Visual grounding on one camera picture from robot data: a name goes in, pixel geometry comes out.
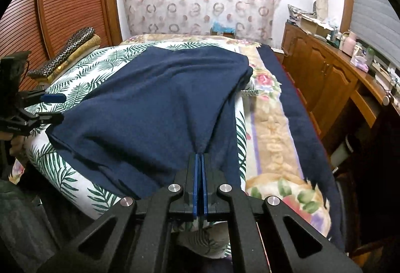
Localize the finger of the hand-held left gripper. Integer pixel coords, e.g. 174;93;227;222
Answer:
19;112;65;134
23;90;66;105

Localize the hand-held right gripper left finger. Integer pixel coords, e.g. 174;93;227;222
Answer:
47;153;201;273

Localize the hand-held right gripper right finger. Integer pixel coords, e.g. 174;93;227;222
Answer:
200;153;363;273

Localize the navy printed t-shirt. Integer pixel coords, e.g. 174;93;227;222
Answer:
45;46;254;200

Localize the white leaf-print quilt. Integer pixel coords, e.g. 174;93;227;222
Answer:
23;42;260;258

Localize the dark circle-patterned pillow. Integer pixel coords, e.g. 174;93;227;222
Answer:
26;27;96;80

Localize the golden patterned folded quilt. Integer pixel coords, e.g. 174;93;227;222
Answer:
47;35;102;83

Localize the floral blanket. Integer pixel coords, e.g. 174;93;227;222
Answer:
122;32;332;236

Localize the dark grey cloth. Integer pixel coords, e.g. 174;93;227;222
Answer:
0;179;63;273

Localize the blue plastic bag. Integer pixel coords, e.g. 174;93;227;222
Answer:
211;19;235;31

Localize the wooden sideboard cabinet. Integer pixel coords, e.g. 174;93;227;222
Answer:
281;21;400;167

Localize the open cardboard box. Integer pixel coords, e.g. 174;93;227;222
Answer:
298;15;333;34

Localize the pile of folded fabrics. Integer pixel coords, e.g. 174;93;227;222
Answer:
287;4;316;24

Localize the purple tissue box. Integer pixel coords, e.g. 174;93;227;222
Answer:
350;54;371;70

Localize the pink thermos jug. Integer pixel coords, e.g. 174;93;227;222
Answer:
340;31;357;53

